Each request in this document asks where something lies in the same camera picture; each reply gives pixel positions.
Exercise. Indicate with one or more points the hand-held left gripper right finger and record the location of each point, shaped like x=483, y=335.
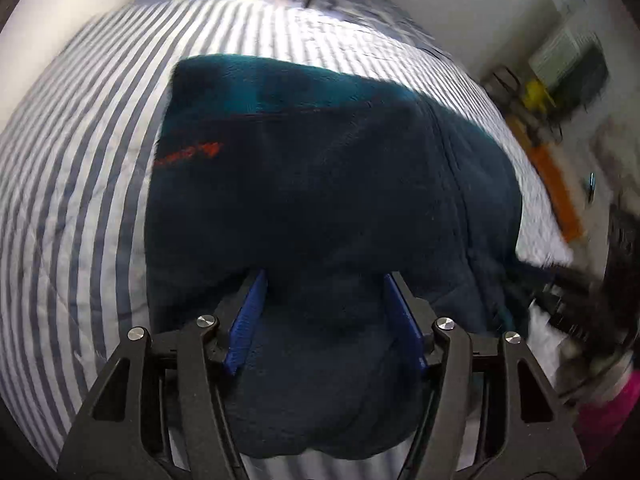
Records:
x=405, y=320

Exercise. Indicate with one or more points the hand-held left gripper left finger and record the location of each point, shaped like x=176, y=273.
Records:
x=247, y=320

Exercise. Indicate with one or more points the teal fleece jacket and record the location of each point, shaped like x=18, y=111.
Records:
x=325, y=200

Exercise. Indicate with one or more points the person's right forearm pink sleeve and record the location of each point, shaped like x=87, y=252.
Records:
x=607, y=410

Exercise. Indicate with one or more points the hanging dark clothes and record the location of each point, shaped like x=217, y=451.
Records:
x=590, y=77

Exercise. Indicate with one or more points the orange bench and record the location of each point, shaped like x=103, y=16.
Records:
x=557, y=190

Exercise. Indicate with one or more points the yellow box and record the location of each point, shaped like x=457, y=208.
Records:
x=537, y=95

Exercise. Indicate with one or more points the striped bed quilt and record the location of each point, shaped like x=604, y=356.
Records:
x=90, y=170

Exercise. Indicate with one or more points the black metal stand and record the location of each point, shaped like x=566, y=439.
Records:
x=502, y=85

